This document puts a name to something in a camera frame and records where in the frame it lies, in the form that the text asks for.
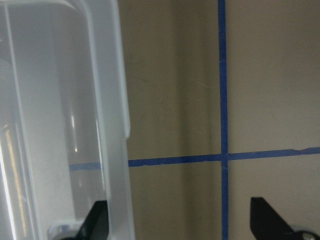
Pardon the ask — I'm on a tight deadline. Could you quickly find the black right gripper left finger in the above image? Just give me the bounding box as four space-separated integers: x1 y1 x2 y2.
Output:
74 200 109 240

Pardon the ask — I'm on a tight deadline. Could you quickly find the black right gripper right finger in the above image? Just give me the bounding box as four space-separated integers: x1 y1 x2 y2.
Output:
250 197 295 240

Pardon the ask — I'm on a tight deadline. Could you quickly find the translucent plastic box lid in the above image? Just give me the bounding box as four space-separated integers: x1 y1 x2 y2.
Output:
0 0 135 240

